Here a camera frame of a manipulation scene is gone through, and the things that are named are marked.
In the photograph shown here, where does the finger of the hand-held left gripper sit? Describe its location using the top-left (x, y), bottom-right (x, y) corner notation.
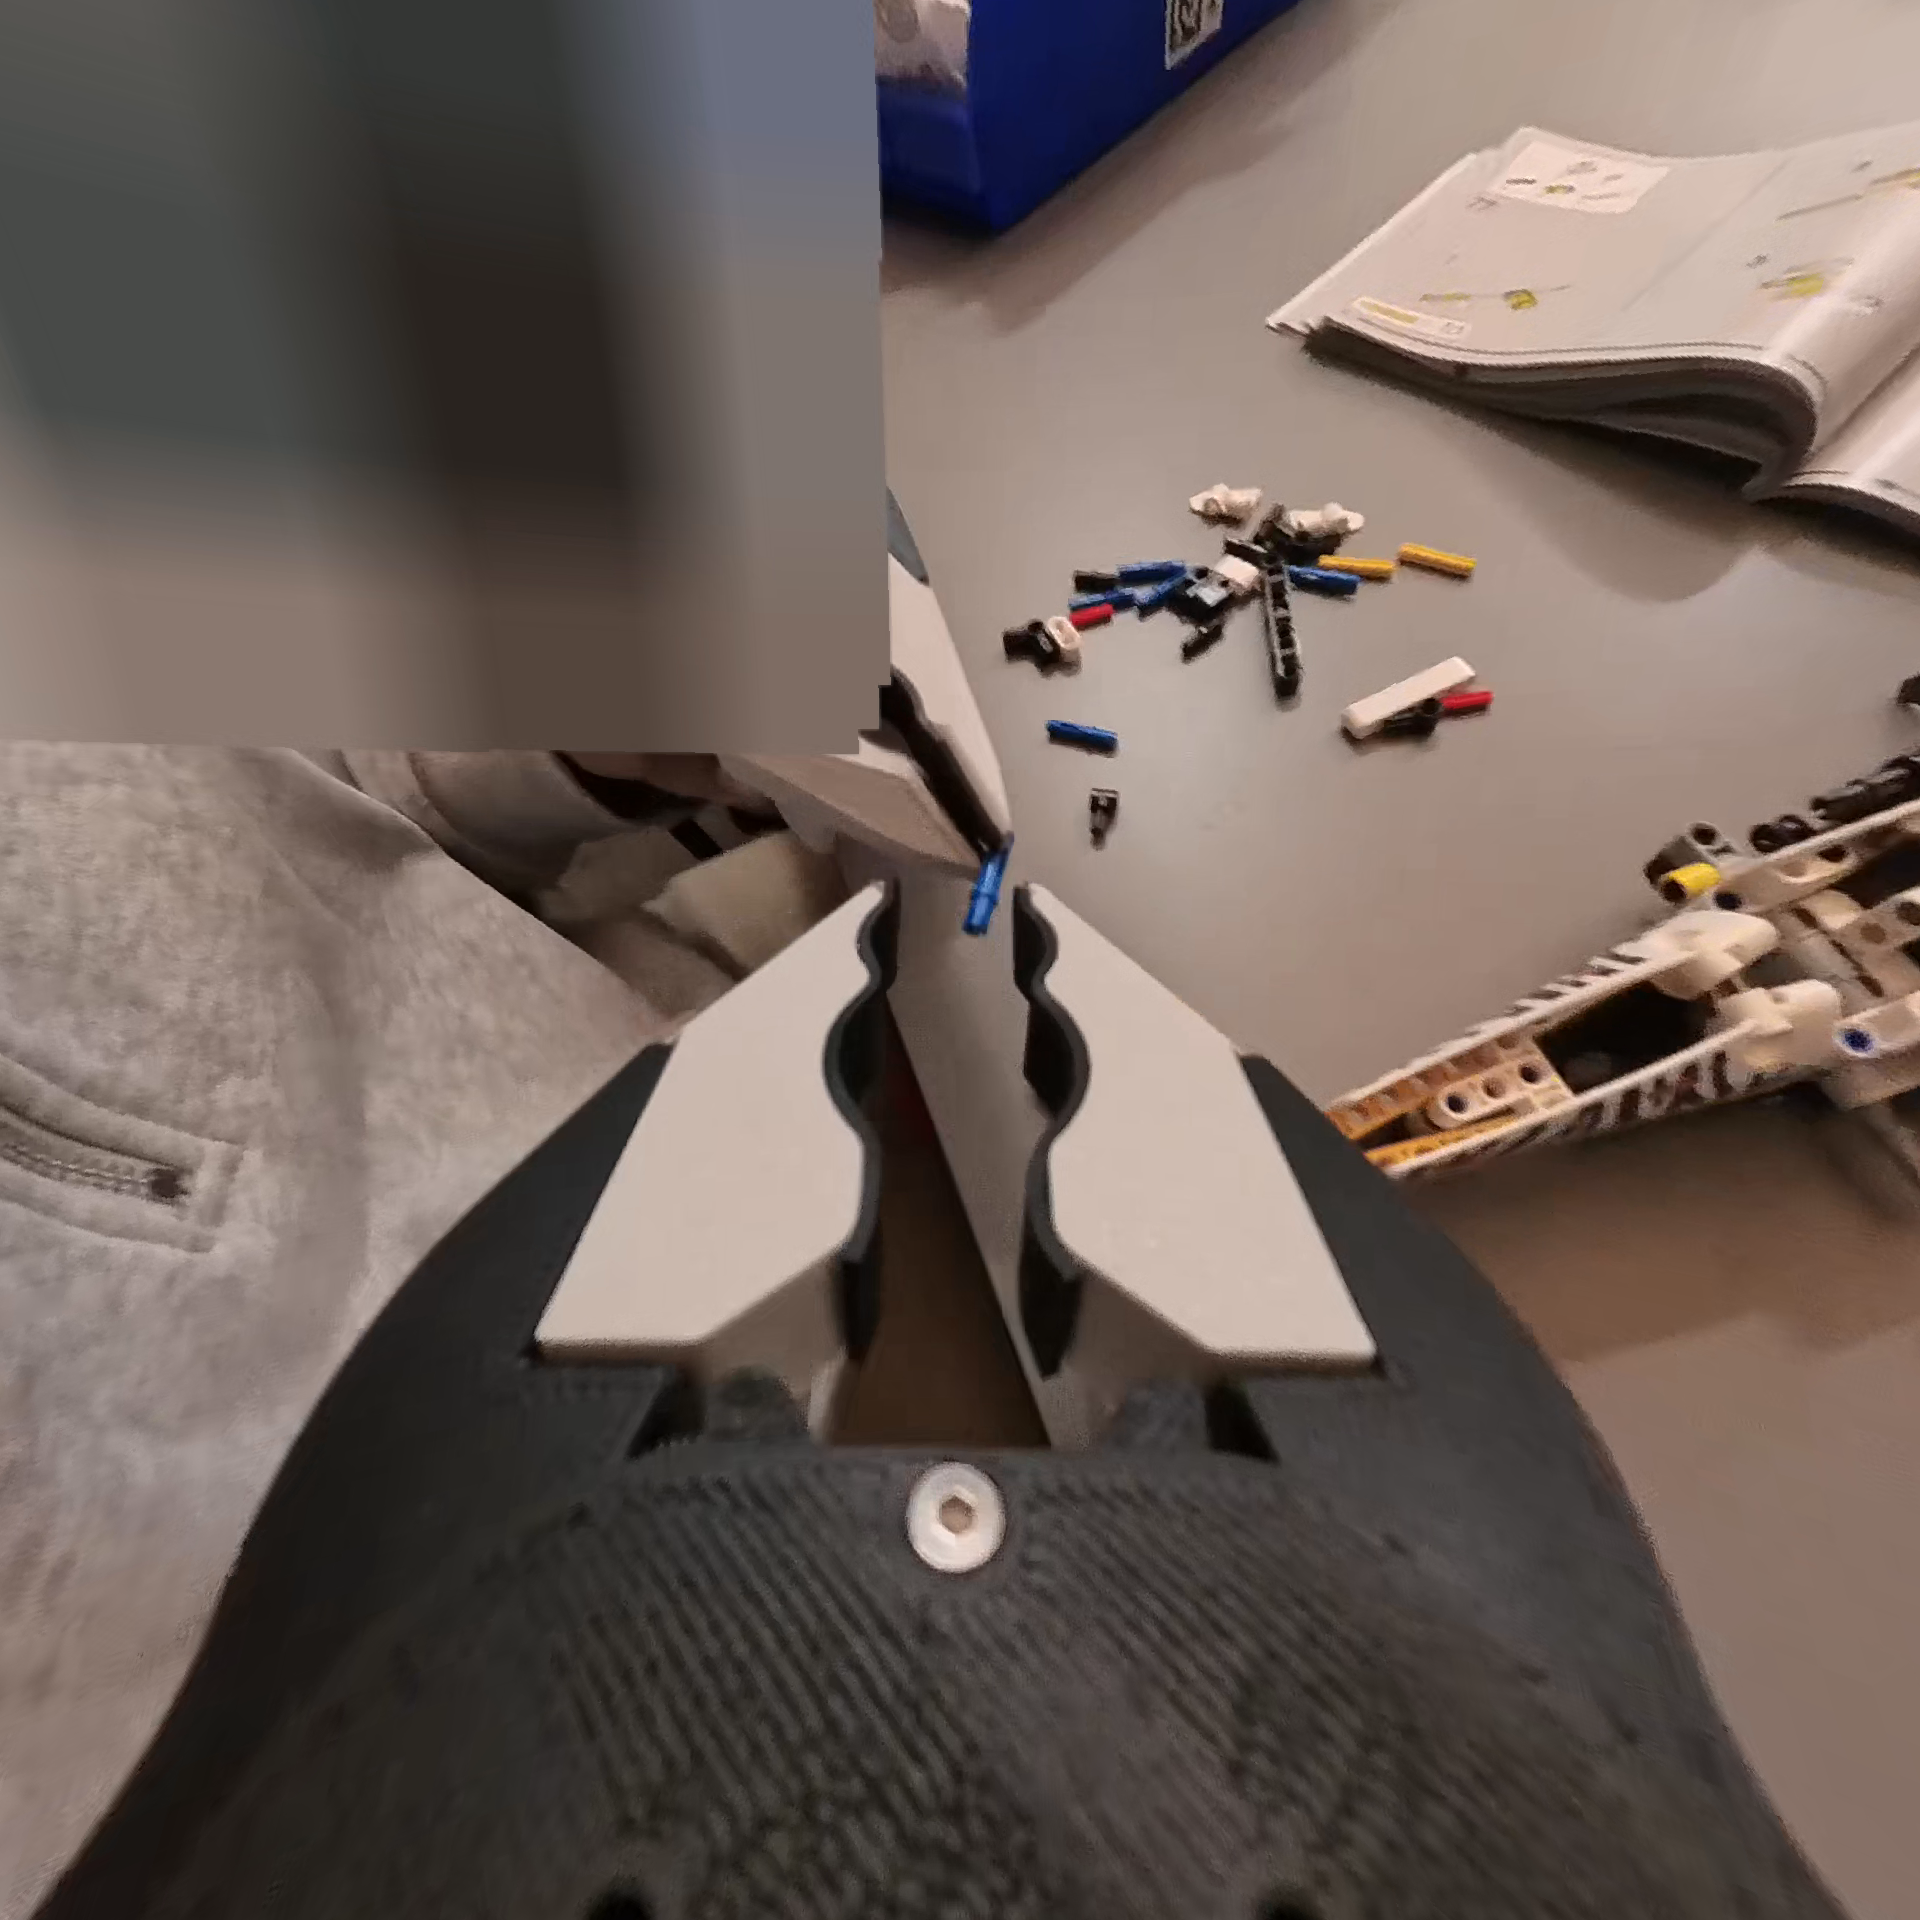
top-left (882, 487), bottom-right (1018, 880)
top-left (718, 750), bottom-right (988, 888)

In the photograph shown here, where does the zebra striped lego helicopter model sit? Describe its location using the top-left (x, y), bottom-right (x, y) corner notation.
top-left (1327, 750), bottom-right (1920, 1187)

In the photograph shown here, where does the pile of loose lego pieces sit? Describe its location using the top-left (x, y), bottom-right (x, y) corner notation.
top-left (1002, 481), bottom-right (1498, 853)

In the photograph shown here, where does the blue plastic bin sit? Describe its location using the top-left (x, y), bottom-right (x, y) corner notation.
top-left (878, 0), bottom-right (1308, 235)

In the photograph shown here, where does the person's left hand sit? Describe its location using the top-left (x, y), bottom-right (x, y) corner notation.
top-left (562, 753), bottom-right (783, 843)

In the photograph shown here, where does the open instruction booklet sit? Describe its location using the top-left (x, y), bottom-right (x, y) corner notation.
top-left (1267, 119), bottom-right (1920, 540)

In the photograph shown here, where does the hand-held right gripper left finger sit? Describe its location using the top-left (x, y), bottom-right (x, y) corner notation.
top-left (534, 880), bottom-right (904, 1443)

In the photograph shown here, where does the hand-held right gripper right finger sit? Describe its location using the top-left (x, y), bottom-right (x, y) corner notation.
top-left (1011, 881), bottom-right (1383, 1449)

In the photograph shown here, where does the person's grey hoodie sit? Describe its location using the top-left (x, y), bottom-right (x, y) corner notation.
top-left (0, 742), bottom-right (752, 1920)

